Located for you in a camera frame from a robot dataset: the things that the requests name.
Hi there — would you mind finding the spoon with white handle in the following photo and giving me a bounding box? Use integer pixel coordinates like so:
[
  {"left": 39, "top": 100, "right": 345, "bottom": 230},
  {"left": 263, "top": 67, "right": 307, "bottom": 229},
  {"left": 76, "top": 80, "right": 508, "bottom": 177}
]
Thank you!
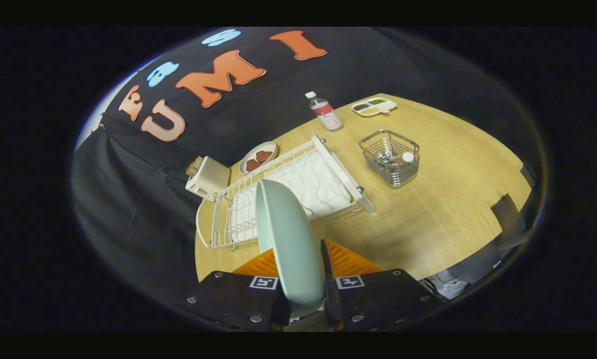
[{"left": 378, "top": 150, "right": 415, "bottom": 168}]

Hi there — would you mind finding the clear plastic bottle red label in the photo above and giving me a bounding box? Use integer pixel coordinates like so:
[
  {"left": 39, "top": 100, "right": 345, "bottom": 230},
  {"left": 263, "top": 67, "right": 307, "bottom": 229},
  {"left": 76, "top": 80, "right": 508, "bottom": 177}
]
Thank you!
[{"left": 305, "top": 91, "right": 344, "bottom": 132}]

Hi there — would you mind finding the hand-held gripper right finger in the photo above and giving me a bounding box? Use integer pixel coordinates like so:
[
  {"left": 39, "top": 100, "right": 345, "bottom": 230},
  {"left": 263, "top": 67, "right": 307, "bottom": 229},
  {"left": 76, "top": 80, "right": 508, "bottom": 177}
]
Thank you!
[{"left": 321, "top": 239, "right": 443, "bottom": 332}]

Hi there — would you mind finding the white wire dish rack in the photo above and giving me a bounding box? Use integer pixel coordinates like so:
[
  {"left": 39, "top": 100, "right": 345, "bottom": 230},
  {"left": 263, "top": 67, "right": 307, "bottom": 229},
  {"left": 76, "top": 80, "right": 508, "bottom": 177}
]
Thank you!
[{"left": 196, "top": 135, "right": 375, "bottom": 250}]

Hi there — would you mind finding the metal wire basket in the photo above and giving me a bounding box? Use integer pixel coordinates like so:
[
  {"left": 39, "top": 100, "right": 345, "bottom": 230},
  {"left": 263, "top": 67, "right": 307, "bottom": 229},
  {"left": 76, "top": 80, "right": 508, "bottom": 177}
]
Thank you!
[{"left": 359, "top": 130, "right": 420, "bottom": 188}]

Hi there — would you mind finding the small beige plate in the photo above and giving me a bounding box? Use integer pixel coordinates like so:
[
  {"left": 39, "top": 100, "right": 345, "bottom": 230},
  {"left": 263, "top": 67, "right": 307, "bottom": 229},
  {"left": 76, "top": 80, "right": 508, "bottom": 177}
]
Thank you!
[{"left": 238, "top": 141, "right": 279, "bottom": 174}]

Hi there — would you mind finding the black backdrop cloth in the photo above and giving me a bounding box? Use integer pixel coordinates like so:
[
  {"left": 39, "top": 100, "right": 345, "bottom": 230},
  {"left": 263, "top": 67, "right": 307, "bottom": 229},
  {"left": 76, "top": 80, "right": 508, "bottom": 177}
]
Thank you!
[{"left": 71, "top": 27, "right": 528, "bottom": 320}]

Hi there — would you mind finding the white toaster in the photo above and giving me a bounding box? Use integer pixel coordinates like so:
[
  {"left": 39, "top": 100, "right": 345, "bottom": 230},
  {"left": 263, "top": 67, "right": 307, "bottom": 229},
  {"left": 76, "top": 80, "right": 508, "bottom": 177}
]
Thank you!
[{"left": 185, "top": 156, "right": 231, "bottom": 199}]

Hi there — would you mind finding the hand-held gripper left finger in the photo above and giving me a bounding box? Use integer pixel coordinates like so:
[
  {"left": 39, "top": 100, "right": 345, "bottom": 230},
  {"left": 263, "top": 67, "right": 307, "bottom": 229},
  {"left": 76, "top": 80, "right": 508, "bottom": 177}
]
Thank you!
[{"left": 186, "top": 248, "right": 291, "bottom": 332}]

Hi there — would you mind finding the white divided tray with beans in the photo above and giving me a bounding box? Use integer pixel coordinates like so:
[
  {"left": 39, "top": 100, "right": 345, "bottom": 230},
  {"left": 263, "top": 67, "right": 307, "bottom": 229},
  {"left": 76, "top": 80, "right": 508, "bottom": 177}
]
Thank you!
[{"left": 351, "top": 97, "right": 398, "bottom": 117}]

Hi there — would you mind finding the light green plate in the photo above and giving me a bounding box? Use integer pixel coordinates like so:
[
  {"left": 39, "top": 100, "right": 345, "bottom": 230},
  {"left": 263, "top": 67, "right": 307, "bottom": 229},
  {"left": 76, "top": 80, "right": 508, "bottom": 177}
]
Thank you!
[{"left": 256, "top": 179, "right": 326, "bottom": 317}]

